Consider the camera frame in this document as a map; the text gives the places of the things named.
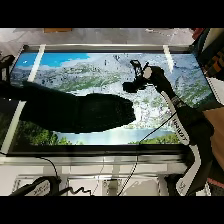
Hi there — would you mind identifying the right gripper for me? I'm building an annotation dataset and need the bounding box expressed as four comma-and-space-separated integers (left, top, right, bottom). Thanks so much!
121, 80, 148, 95

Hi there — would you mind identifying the heap of clothes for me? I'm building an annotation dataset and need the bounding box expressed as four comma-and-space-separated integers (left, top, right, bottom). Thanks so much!
191, 27, 224, 80

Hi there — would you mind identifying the black cable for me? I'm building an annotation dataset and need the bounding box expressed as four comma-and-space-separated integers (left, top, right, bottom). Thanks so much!
0, 151, 60, 180
59, 185, 96, 197
117, 113, 178, 197

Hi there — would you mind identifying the black garment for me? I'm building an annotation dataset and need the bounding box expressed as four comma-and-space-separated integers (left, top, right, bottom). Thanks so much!
0, 79, 138, 135

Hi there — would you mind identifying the silver frame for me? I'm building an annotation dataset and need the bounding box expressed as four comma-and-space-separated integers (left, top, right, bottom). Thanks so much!
0, 43, 214, 197

